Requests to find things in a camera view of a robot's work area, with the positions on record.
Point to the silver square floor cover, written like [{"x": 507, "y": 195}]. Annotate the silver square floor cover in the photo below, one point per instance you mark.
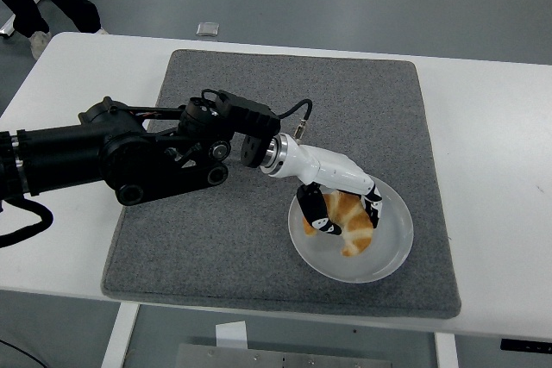
[{"x": 208, "y": 28}]

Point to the croissant bread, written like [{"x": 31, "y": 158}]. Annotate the croissant bread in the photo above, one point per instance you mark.
[{"x": 355, "y": 230}]

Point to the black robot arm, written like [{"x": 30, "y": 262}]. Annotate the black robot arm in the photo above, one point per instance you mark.
[{"x": 64, "y": 157}]

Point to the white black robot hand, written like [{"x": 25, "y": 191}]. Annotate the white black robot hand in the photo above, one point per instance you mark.
[{"x": 332, "y": 170}]

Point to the light grey round plate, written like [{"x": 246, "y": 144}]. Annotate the light grey round plate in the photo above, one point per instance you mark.
[{"x": 388, "y": 251}]

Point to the white table leg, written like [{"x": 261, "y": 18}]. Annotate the white table leg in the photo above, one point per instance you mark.
[
  {"x": 446, "y": 353},
  {"x": 123, "y": 333}
]

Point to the grey felt mat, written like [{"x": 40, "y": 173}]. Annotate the grey felt mat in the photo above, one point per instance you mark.
[{"x": 302, "y": 88}]

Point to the black table control panel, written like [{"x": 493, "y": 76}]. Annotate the black table control panel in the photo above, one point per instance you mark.
[{"x": 526, "y": 345}]

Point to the grey metal plate with screws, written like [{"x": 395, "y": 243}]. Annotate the grey metal plate with screws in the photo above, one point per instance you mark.
[{"x": 280, "y": 358}]

